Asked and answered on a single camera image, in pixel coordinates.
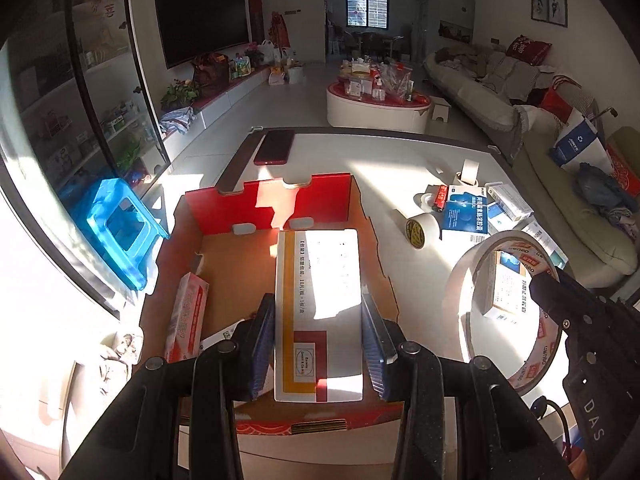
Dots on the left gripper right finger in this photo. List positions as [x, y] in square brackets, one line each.
[497, 435]

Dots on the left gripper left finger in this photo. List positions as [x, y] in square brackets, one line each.
[175, 420]

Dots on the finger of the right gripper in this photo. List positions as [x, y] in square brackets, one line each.
[568, 303]

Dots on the white text medicine box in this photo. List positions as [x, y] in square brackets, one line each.
[553, 250]

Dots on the large printed tape roll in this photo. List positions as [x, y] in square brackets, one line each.
[488, 294]

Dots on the green white medicine box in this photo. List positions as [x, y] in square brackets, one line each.
[511, 284]

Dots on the yellow black tape roll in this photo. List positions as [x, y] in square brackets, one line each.
[422, 230]

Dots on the white orange striped medicine box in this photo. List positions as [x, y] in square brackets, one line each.
[318, 349]

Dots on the beige sofa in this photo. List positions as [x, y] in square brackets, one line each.
[492, 89]

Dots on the pink white flat box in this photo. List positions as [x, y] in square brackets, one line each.
[185, 326]

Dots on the white blue stacked medicine box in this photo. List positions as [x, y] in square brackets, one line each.
[506, 195]

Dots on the blue white paper bag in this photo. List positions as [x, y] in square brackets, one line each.
[578, 143]

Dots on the small red tube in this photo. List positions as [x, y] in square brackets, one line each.
[440, 198]

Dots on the red cardboard box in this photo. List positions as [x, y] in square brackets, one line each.
[231, 242]

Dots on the blue plastic stool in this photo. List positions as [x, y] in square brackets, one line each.
[120, 228]

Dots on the small white wooden stool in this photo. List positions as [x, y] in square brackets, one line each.
[440, 109]

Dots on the red cushion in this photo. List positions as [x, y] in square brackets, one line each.
[532, 52]

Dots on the round white red coffee table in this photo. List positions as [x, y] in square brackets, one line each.
[380, 96]

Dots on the glass display cabinet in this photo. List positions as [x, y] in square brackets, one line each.
[73, 106]

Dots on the green potted plant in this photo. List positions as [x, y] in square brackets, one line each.
[181, 93]

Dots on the dark red bag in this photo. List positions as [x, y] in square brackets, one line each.
[211, 74]

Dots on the black television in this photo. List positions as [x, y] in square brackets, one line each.
[189, 28]

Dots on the wall picture frames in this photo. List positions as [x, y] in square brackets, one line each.
[549, 11]

